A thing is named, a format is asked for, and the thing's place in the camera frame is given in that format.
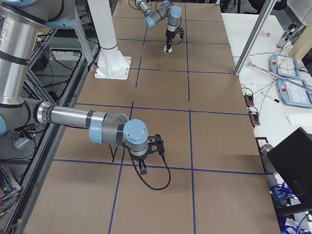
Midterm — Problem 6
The small metal cup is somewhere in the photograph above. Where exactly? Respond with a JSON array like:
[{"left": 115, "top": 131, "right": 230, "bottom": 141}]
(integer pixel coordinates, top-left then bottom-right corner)
[{"left": 260, "top": 143, "right": 273, "bottom": 156}]

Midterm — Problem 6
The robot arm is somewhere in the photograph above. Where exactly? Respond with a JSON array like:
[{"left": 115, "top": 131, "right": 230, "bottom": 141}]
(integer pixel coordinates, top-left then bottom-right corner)
[
  {"left": 128, "top": 0, "right": 185, "bottom": 53},
  {"left": 0, "top": 0, "right": 151, "bottom": 175}
]

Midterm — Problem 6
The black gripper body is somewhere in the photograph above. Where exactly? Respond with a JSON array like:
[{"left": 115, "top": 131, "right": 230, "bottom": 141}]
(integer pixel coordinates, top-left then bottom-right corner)
[
  {"left": 166, "top": 29, "right": 176, "bottom": 40},
  {"left": 130, "top": 145, "right": 148, "bottom": 160}
]

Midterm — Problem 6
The blue service bell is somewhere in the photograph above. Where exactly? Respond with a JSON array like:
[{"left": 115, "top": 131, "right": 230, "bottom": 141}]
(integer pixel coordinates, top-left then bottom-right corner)
[{"left": 163, "top": 46, "right": 172, "bottom": 53}]

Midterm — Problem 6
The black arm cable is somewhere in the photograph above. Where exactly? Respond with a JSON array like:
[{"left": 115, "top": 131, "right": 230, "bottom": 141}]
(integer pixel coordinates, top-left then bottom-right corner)
[{"left": 111, "top": 143, "right": 171, "bottom": 191}]

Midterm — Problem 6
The white power strip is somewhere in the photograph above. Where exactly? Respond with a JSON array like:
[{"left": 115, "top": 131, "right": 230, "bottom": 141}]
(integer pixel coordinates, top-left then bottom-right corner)
[{"left": 12, "top": 137, "right": 30, "bottom": 149}]

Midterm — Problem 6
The aluminium frame post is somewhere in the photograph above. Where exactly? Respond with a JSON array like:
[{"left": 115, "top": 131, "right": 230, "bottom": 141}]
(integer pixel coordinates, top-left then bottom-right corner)
[{"left": 234, "top": 0, "right": 277, "bottom": 76}]

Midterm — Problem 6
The far teach pendant tablet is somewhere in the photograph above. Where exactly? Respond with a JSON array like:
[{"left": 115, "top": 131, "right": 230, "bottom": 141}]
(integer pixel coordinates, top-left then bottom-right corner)
[{"left": 270, "top": 54, "right": 300, "bottom": 79}]

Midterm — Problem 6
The black marker pen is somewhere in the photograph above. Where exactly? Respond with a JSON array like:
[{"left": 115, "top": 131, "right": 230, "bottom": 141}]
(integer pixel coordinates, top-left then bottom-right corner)
[{"left": 261, "top": 92, "right": 280, "bottom": 103}]

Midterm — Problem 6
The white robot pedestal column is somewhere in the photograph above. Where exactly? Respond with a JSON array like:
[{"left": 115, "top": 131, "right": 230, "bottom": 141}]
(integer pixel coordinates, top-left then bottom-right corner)
[{"left": 88, "top": 0, "right": 132, "bottom": 80}]

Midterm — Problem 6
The orange connector box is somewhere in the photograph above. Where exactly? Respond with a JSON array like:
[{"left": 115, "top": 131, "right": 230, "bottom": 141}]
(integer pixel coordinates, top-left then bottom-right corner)
[
  {"left": 244, "top": 94, "right": 254, "bottom": 107},
  {"left": 248, "top": 110, "right": 260, "bottom": 127}
]

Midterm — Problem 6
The orange connector box far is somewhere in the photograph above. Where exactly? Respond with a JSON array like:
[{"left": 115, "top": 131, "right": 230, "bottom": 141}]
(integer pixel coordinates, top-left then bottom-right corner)
[{"left": 244, "top": 94, "right": 254, "bottom": 107}]

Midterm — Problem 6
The orange connector box near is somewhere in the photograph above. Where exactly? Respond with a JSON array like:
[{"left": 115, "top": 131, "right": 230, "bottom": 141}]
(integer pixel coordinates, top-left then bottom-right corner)
[{"left": 248, "top": 110, "right": 260, "bottom": 127}]

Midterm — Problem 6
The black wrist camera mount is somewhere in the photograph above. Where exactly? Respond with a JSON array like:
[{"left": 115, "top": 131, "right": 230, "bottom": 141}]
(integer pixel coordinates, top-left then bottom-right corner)
[
  {"left": 175, "top": 27, "right": 185, "bottom": 40},
  {"left": 147, "top": 134, "right": 165, "bottom": 156}
]

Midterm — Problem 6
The near teach pendant tablet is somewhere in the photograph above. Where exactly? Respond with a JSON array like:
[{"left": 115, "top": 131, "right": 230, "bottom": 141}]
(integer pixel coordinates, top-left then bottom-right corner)
[{"left": 277, "top": 78, "right": 312, "bottom": 109}]

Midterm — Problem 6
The white foam block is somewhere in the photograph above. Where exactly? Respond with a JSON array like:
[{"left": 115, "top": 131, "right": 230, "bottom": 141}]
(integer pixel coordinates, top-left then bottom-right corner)
[{"left": 286, "top": 114, "right": 312, "bottom": 126}]

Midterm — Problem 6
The stack of books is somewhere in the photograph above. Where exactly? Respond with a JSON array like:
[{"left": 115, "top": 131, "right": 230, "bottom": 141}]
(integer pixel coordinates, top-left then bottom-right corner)
[{"left": 0, "top": 164, "right": 21, "bottom": 218}]

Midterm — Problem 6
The teach pendant tablet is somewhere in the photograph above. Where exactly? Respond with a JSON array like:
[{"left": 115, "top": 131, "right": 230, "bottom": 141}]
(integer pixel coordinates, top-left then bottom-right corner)
[
  {"left": 270, "top": 54, "right": 300, "bottom": 79},
  {"left": 277, "top": 78, "right": 312, "bottom": 109}
]

